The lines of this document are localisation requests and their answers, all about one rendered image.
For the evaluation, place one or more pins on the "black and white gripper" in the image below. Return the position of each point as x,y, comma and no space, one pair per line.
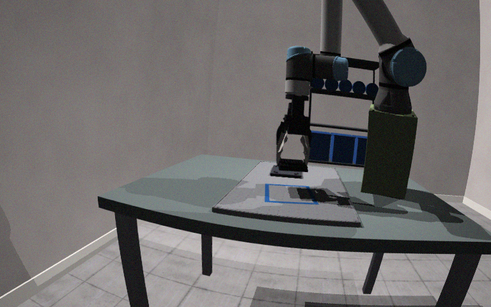
299,126

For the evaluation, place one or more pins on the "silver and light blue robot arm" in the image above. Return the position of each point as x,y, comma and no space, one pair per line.
404,65

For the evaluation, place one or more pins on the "blue tape outline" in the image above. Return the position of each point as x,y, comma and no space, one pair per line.
307,187

